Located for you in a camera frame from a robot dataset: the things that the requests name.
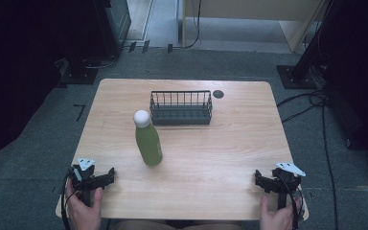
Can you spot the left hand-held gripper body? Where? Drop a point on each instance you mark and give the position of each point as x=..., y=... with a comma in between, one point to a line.
x=82, y=179

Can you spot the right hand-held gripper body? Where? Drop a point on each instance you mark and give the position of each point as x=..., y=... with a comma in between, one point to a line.
x=284, y=182

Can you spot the green bottle with white cap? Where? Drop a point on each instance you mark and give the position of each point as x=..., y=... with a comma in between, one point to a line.
x=148, y=143

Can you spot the person's right hand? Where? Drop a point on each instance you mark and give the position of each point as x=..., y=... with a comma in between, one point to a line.
x=278, y=218

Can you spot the person's left hand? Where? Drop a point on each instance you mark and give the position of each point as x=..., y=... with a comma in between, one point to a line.
x=84, y=214

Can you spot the black round table grommet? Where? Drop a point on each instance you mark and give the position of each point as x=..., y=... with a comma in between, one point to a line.
x=218, y=94

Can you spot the black stand with square base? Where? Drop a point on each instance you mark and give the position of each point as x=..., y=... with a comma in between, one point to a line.
x=78, y=76

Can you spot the black metal stand with base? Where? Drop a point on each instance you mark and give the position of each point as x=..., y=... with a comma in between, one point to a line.
x=297, y=76

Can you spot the dark curtain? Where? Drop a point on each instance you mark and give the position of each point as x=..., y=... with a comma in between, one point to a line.
x=16, y=70
x=364, y=64

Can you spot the beige wooden cabinet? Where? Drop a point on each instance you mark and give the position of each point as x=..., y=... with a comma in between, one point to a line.
x=252, y=8

